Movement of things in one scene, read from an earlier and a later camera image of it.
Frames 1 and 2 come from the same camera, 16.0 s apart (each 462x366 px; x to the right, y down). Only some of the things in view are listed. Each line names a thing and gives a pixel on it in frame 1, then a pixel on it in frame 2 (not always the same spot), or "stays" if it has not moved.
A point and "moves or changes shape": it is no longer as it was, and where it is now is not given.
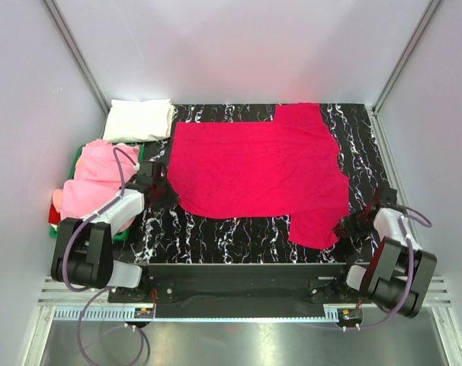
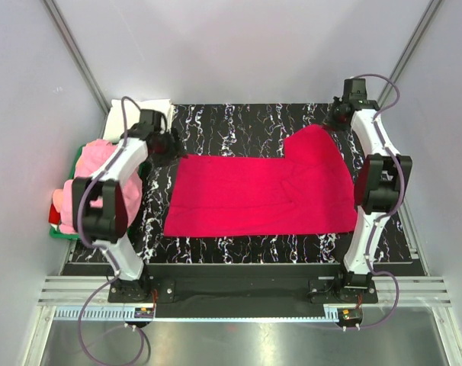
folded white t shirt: (133, 120) stays
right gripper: (360, 218) to (333, 118)
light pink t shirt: (102, 170) stays
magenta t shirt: (288, 167) moves or changes shape
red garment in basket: (54, 216) stays
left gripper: (161, 189) to (171, 147)
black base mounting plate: (241, 290) stays
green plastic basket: (120, 235) stays
